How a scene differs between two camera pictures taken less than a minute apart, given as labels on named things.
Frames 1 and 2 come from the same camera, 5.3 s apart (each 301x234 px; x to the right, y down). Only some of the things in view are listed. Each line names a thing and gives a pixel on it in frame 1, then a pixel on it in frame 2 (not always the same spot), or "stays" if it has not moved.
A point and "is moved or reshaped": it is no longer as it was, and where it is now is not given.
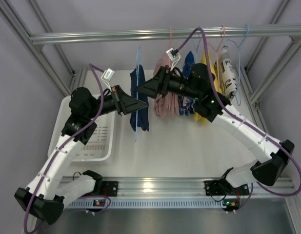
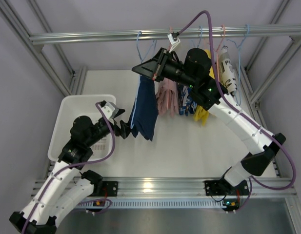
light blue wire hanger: (138, 64) → (135, 105)
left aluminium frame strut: (4, 9) stays
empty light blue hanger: (238, 98) stays
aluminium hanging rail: (210, 33) stays
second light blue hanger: (196, 48) stays
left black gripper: (118, 100) → (117, 129)
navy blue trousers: (139, 119) is moved or reshaped
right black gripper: (164, 81) → (159, 66)
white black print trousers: (227, 74) stays
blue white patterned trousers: (187, 105) stays
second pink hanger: (217, 52) stays
